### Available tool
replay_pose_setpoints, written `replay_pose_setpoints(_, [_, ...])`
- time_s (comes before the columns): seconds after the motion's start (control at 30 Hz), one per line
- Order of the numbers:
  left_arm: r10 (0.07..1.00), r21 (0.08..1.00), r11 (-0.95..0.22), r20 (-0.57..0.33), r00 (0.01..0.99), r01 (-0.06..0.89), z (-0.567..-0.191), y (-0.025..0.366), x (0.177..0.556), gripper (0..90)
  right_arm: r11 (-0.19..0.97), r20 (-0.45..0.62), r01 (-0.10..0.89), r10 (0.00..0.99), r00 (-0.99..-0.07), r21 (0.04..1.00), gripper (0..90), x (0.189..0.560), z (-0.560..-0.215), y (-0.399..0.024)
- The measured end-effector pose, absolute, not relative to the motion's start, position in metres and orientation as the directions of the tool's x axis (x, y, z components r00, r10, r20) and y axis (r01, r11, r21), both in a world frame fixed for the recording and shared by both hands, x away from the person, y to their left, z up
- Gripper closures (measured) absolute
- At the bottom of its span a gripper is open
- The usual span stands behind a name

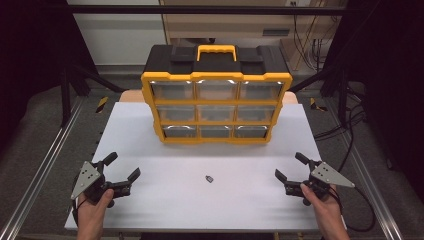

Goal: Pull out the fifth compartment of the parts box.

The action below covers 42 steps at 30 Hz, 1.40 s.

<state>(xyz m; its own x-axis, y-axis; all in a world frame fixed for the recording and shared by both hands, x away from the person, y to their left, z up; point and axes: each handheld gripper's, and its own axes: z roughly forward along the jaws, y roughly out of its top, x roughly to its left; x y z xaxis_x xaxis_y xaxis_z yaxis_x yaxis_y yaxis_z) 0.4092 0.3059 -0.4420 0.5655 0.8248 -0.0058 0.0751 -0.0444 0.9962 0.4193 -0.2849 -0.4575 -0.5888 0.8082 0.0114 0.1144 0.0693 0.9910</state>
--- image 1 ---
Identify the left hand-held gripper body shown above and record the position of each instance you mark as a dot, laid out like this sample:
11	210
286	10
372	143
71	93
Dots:
95	185

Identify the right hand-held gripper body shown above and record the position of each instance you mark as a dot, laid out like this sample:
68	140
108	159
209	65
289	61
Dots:
325	176

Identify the small grey metal part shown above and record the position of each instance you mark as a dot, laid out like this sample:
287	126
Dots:
209	179

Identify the yellow black drawer organizer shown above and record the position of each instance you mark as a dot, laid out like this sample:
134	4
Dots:
216	65

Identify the person's left hand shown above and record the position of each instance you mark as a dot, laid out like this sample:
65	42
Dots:
91	215

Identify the person's right hand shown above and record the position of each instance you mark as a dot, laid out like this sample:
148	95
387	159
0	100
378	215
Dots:
326	211

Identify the black metal stand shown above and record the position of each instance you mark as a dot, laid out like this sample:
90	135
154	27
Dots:
342	96
66	96

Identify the grid of clear drawers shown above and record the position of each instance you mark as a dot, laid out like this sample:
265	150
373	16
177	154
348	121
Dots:
171	90

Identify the white cabinet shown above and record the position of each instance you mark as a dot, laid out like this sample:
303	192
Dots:
116	36

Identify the dark curtain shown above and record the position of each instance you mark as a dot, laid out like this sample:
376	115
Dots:
30	60
393	73

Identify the wooden cabinet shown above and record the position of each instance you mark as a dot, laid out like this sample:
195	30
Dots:
216	26

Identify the aluminium rail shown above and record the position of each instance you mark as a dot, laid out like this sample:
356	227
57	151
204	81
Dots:
370	186
40	173

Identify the black frame crossbar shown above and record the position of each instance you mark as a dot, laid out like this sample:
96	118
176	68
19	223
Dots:
166	9

